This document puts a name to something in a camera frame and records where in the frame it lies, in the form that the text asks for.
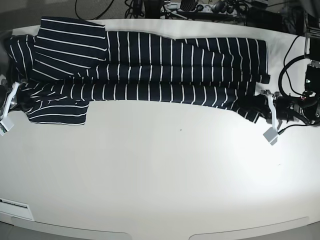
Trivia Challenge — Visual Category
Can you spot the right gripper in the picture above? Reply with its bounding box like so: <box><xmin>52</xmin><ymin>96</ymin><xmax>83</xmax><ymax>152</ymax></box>
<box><xmin>0</xmin><ymin>85</ymin><xmax>15</xmax><ymax>118</ymax></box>

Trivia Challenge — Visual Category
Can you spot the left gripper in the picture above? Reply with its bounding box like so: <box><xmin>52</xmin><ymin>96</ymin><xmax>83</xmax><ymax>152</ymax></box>
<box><xmin>246</xmin><ymin>96</ymin><xmax>304</xmax><ymax>123</ymax></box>

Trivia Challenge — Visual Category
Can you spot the navy white striped T-shirt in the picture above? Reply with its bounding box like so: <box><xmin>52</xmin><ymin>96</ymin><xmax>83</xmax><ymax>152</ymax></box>
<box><xmin>3</xmin><ymin>16</ymin><xmax>270</xmax><ymax>126</ymax></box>

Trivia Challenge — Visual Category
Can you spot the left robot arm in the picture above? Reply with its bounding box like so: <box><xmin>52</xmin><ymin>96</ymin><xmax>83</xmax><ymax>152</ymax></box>
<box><xmin>240</xmin><ymin>7</ymin><xmax>320</xmax><ymax>127</ymax></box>

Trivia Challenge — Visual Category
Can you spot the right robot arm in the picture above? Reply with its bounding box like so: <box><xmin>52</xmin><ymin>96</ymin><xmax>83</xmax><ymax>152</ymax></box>
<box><xmin>0</xmin><ymin>34</ymin><xmax>18</xmax><ymax>120</ymax></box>

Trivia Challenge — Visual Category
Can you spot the black equipment box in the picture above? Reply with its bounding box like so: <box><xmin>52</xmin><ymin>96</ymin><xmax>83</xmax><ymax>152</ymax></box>
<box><xmin>245</xmin><ymin>7</ymin><xmax>283</xmax><ymax>32</ymax></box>

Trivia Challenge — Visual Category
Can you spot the white label sticker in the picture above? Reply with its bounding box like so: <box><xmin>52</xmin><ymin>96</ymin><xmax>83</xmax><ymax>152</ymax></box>
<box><xmin>0</xmin><ymin>198</ymin><xmax>35</xmax><ymax>222</ymax></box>

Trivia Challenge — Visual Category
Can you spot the white power strip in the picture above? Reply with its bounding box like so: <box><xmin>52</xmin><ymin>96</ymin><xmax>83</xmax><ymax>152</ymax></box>
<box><xmin>164</xmin><ymin>1</ymin><xmax>237</xmax><ymax>15</ymax></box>

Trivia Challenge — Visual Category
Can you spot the black looped floor cable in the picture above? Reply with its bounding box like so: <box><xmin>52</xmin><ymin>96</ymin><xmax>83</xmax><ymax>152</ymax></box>
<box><xmin>75</xmin><ymin>0</ymin><xmax>116</xmax><ymax>21</ymax></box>

